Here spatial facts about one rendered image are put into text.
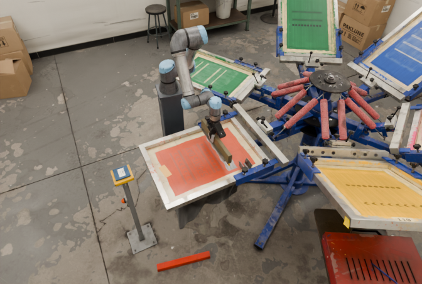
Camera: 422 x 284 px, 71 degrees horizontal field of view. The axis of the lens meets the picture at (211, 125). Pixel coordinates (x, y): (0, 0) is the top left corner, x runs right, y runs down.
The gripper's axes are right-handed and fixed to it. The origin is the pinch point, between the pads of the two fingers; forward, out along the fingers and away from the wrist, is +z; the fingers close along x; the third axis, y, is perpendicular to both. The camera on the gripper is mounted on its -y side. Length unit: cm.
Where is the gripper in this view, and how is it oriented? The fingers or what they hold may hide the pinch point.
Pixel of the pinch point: (215, 141)
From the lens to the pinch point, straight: 207.2
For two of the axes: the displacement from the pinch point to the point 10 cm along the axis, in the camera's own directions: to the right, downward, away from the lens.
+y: -4.5, -6.3, 6.4
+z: -0.2, 7.2, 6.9
